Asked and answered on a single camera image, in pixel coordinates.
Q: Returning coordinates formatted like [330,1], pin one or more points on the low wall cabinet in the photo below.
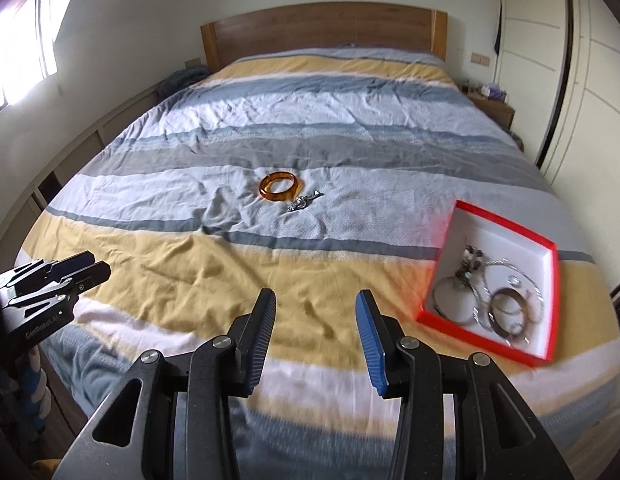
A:
[65,155]

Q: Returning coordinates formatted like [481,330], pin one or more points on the wooden headboard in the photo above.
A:
[315,27]

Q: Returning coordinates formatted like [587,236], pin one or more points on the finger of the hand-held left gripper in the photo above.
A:
[70,261]
[90,275]

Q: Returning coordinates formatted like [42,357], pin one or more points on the wooden nightstand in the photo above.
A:
[492,110]

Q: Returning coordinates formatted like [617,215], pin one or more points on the dark grey bangle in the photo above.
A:
[494,305]

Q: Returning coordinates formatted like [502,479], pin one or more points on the amber bangle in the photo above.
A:
[265,188]

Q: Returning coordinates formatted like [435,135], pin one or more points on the tissue box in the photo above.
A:
[492,92]

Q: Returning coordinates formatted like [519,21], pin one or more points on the silver brooch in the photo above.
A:
[297,204]

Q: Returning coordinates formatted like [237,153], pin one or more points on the wall switch plate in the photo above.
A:
[480,58]

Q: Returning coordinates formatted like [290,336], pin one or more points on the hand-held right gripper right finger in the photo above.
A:
[372,345]

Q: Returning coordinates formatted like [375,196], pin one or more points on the grey-blue clothes pile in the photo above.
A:
[180,82]

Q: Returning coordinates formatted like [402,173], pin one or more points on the white wardrobe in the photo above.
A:
[565,85]

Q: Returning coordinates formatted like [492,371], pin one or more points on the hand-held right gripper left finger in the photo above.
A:
[260,340]

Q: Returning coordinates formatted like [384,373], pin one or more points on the window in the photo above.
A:
[25,45]

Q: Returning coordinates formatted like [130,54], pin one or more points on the wall socket plate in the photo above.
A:
[192,63]

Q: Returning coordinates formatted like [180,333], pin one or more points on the striped duvet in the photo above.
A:
[290,125]

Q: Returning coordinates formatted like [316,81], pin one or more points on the red shallow box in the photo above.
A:
[495,230]

